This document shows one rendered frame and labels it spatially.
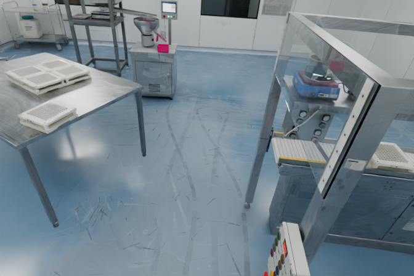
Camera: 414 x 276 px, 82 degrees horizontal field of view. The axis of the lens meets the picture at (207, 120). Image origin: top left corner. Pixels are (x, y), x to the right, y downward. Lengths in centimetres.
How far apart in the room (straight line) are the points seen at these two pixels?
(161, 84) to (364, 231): 297
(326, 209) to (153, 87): 328
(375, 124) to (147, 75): 335
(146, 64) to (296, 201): 269
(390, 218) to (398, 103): 169
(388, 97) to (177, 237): 182
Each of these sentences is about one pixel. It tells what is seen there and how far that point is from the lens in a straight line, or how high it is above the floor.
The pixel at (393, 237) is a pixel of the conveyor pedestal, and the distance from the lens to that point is 248.
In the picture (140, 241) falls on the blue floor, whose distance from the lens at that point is 214.
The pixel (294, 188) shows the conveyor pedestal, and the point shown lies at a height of 57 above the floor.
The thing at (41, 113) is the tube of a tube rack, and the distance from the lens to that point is 193.
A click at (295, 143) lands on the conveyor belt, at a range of 178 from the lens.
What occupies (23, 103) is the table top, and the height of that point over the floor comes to 85.
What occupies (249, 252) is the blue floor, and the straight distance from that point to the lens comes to 212.
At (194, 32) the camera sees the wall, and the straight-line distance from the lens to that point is 636.
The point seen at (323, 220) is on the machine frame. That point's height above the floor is 120.
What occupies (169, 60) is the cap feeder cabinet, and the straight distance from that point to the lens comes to 360.
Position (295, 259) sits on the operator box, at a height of 110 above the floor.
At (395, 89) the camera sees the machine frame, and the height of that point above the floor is 163.
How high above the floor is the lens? 181
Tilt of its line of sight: 32 degrees down
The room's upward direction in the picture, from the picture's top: 5 degrees clockwise
